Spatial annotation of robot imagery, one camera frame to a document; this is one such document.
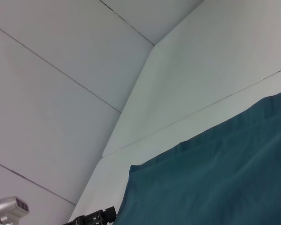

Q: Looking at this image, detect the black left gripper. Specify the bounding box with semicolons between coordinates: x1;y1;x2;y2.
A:
67;206;118;225

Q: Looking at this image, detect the blue t-shirt with FREE print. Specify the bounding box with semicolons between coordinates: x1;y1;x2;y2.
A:
113;88;281;225

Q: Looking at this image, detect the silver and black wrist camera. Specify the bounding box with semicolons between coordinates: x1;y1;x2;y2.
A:
0;196;30;225

